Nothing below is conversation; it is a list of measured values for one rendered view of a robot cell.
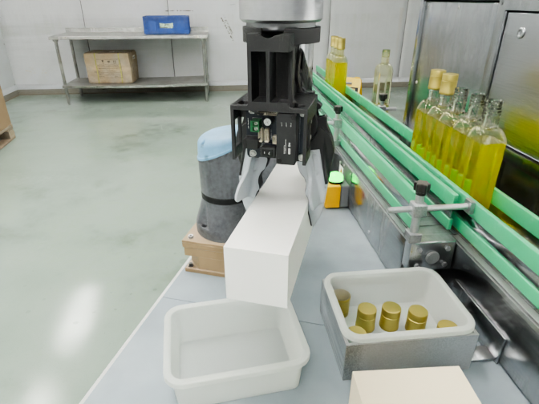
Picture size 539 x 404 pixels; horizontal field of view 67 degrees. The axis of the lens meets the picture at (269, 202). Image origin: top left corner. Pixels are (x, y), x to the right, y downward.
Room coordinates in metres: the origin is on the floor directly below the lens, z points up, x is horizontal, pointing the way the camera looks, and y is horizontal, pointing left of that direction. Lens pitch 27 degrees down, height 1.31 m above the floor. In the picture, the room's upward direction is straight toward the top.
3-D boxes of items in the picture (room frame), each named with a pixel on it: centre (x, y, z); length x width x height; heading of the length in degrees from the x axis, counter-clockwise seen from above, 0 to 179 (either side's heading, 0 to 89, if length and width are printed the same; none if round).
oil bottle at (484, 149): (0.77, -0.43, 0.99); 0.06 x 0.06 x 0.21; 7
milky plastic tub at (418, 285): (0.56, -0.22, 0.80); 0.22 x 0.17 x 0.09; 96
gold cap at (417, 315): (0.56, -0.27, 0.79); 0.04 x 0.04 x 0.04
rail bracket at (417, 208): (0.69, -0.31, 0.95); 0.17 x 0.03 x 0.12; 96
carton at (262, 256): (0.43, -0.02, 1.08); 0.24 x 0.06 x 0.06; 166
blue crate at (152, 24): (6.07, 1.40, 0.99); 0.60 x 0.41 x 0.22; 99
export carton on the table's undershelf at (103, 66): (6.01, 2.22, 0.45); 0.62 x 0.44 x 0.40; 91
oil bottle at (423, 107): (1.00, -0.40, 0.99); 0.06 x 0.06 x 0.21; 7
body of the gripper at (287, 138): (0.40, -0.01, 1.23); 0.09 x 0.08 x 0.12; 166
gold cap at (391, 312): (0.57, -0.22, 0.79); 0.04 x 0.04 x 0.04
